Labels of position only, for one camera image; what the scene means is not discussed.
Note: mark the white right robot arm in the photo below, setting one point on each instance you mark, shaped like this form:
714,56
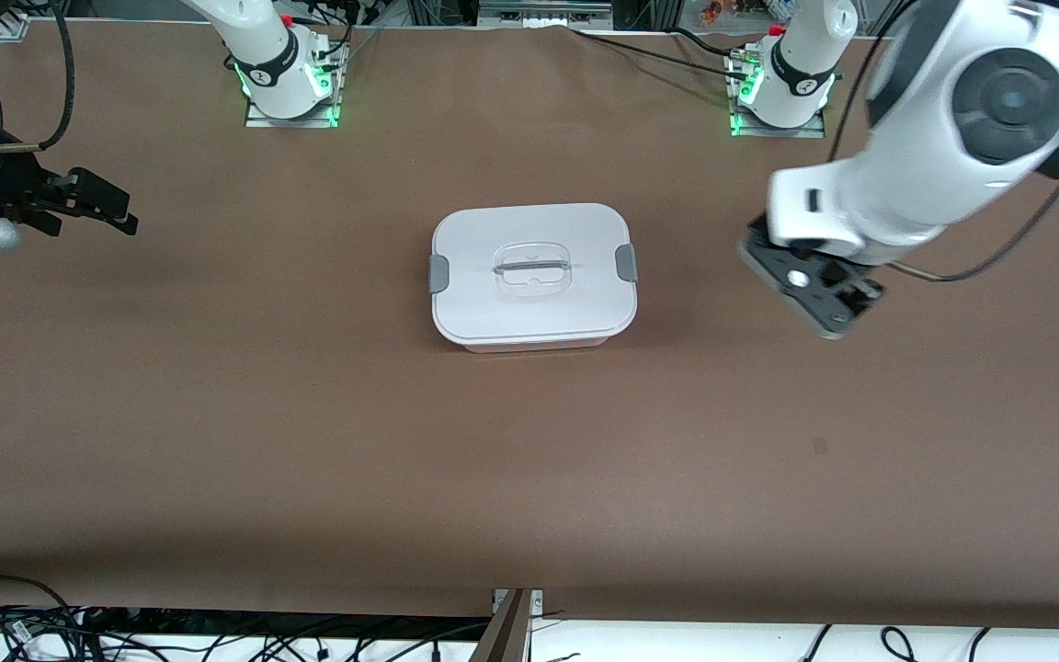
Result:
263,46

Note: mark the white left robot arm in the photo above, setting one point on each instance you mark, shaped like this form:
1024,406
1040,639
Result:
934,138

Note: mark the grey network switch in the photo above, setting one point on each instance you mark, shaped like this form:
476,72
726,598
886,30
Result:
543,11

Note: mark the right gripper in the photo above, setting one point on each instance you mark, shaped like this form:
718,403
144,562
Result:
4,183

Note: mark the small orange figure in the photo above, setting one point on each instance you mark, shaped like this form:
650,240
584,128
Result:
711,11

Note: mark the small metal bracket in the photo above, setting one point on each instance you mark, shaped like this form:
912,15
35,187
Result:
537,602

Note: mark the aluminium table corner bracket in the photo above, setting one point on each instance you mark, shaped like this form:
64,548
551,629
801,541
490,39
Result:
13,28

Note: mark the white box lid grey latches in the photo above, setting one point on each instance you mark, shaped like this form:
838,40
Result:
534,230

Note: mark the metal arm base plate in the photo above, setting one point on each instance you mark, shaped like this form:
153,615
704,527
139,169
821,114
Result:
258,119
810,132

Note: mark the paper table cover sheet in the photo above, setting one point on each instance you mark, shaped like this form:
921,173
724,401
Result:
309,460

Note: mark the translucent pink plastic box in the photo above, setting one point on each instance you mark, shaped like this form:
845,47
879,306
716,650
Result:
539,347

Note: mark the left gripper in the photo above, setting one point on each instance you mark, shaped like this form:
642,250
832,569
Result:
859,299

